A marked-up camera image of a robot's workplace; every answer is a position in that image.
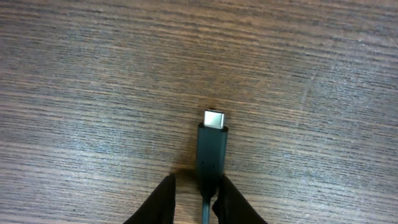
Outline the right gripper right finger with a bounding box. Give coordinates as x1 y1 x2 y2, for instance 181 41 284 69
212 175 267 224

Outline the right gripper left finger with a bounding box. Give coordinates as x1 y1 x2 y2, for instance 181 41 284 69
123 174 176 224

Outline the black USB charging cable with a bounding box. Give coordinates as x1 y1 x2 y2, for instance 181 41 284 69
195 109 229 224

